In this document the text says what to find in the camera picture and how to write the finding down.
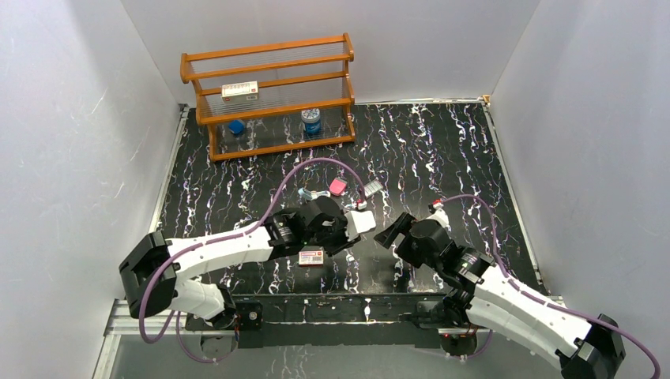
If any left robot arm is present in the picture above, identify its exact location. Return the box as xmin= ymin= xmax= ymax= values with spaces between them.
xmin=119 ymin=197 xmax=376 ymax=328

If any blue round tin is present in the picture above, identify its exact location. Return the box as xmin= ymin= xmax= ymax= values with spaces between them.
xmin=300 ymin=108 xmax=322 ymax=136

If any pink eraser block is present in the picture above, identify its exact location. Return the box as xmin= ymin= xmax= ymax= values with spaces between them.
xmin=329 ymin=178 xmax=348 ymax=197

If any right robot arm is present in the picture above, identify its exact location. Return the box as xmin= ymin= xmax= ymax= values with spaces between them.
xmin=375 ymin=210 xmax=626 ymax=378

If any orange wooden shelf rack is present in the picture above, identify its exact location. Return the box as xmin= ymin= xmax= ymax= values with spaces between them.
xmin=179 ymin=33 xmax=356 ymax=162

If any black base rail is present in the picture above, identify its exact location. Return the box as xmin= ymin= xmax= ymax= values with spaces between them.
xmin=183 ymin=292 xmax=503 ymax=351

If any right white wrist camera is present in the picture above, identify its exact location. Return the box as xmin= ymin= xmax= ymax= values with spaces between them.
xmin=428 ymin=200 xmax=450 ymax=229

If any grey staple strip box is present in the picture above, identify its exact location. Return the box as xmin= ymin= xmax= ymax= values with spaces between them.
xmin=364 ymin=179 xmax=383 ymax=198

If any light blue stapler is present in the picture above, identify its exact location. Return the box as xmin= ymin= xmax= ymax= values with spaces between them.
xmin=298 ymin=187 xmax=331 ymax=201

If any small blue box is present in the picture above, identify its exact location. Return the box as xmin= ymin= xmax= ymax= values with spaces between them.
xmin=228 ymin=119 xmax=247 ymax=137

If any red white staple box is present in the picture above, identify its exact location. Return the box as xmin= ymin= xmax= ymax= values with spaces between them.
xmin=298 ymin=250 xmax=325 ymax=267

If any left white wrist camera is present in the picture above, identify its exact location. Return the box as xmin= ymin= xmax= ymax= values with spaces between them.
xmin=344 ymin=210 xmax=376 ymax=242

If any white staple box on shelf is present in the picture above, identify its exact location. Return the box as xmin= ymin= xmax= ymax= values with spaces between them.
xmin=220 ymin=81 xmax=259 ymax=104

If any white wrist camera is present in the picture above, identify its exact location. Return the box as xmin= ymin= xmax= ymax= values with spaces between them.
xmin=344 ymin=210 xmax=376 ymax=242
xmin=428 ymin=200 xmax=450 ymax=229

